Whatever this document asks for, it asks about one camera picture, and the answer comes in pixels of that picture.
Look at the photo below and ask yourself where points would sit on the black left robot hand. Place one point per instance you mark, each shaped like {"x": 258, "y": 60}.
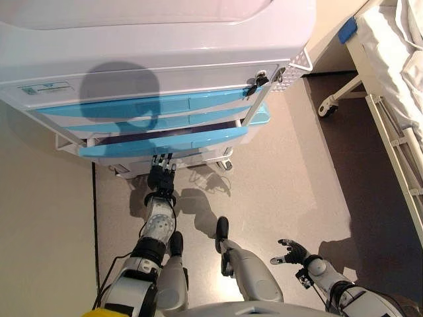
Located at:
{"x": 162, "y": 178}

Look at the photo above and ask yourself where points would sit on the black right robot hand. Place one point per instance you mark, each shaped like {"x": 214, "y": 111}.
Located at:
{"x": 297, "y": 254}

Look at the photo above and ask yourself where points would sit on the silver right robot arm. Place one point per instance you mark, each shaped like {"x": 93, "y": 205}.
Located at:
{"x": 319, "y": 267}

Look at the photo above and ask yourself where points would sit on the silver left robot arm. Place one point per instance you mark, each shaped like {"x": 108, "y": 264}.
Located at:
{"x": 158, "y": 224}

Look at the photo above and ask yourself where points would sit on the silver right robot leg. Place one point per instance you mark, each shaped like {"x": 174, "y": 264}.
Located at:
{"x": 251, "y": 270}

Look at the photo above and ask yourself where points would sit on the white cart caster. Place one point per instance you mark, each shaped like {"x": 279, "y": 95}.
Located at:
{"x": 226, "y": 163}

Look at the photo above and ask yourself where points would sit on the grey robot torso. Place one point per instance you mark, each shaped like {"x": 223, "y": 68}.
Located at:
{"x": 254, "y": 310}

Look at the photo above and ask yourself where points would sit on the black baseboard strip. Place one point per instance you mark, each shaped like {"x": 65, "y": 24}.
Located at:
{"x": 96, "y": 231}

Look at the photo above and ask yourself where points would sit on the blue lidded plastic bin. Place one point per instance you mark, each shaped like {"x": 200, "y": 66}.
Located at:
{"x": 261, "y": 115}

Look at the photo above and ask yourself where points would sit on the person leg brown trousers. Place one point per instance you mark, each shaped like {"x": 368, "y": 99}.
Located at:
{"x": 409, "y": 308}

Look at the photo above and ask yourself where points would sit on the white medical cart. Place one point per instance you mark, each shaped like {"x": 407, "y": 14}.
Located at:
{"x": 148, "y": 49}

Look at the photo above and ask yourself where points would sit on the black cart keys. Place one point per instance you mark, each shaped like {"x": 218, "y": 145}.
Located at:
{"x": 259, "y": 81}

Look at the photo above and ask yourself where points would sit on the yellow padded cover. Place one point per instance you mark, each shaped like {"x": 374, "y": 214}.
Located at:
{"x": 105, "y": 313}

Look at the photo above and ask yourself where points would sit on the white bed caster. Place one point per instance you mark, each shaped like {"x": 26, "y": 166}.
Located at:
{"x": 327, "y": 109}

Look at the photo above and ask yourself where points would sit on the white label sticker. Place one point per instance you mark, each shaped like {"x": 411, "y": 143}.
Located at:
{"x": 43, "y": 89}

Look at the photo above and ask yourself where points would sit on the metal cart side latch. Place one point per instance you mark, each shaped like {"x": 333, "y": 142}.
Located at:
{"x": 281, "y": 74}

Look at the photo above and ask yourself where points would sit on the white hospital bed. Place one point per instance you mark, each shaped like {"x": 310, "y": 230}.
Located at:
{"x": 390, "y": 49}

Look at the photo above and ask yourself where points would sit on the blue bed corner bumper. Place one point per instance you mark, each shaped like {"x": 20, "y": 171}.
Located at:
{"x": 347, "y": 30}

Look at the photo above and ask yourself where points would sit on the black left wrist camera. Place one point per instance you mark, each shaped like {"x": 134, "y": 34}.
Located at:
{"x": 162, "y": 195}

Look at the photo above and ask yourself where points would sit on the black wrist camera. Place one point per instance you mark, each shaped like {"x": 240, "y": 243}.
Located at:
{"x": 304, "y": 278}
{"x": 162, "y": 195}

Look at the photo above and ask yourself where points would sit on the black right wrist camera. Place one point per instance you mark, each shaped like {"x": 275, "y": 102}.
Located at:
{"x": 304, "y": 278}

